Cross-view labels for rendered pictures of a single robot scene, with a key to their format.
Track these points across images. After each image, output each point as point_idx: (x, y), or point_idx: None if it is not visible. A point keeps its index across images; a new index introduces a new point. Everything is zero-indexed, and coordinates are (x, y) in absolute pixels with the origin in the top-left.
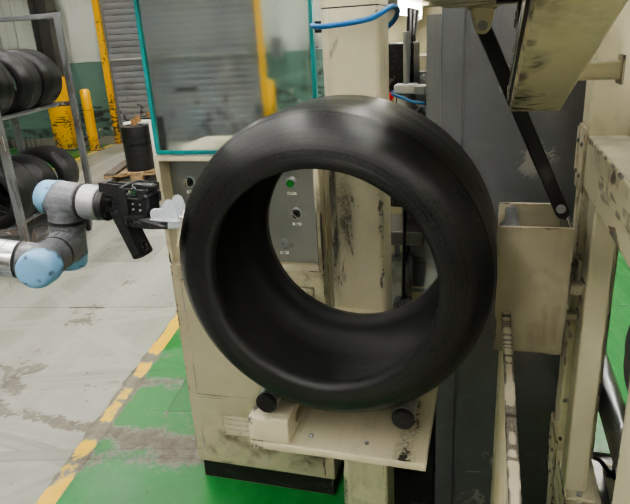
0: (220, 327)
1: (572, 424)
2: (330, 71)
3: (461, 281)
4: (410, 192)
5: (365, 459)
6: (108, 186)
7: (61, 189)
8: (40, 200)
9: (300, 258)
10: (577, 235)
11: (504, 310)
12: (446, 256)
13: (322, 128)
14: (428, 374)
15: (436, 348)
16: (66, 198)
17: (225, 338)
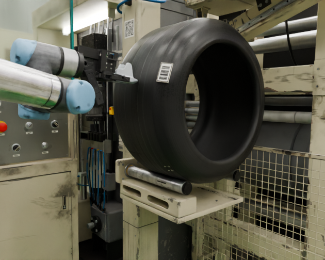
0: (184, 135)
1: (227, 188)
2: (141, 23)
3: (263, 98)
4: (253, 58)
5: (225, 205)
6: (87, 49)
7: (47, 46)
8: (29, 51)
9: (55, 155)
10: None
11: None
12: (261, 87)
13: (227, 26)
14: (254, 144)
15: (257, 130)
16: (55, 52)
17: (185, 142)
